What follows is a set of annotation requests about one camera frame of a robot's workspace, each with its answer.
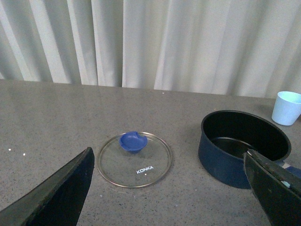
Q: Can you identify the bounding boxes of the glass lid blue knob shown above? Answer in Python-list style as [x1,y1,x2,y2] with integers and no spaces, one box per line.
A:
[97,131,173,188]

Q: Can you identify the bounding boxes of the dark blue saucepan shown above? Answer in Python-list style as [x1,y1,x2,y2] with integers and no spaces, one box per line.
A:
[198,110,291,189]

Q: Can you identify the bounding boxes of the white curtain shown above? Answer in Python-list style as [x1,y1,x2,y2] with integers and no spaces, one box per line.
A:
[0,0,301,98]

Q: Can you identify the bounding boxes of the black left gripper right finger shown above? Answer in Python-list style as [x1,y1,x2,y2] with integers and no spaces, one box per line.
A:
[244,149,301,226]

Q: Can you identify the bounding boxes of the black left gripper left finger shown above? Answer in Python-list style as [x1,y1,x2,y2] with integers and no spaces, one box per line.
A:
[0,147,95,226]

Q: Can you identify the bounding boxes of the light blue cup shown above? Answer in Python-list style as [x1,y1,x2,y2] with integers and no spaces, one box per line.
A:
[272,91,301,126]

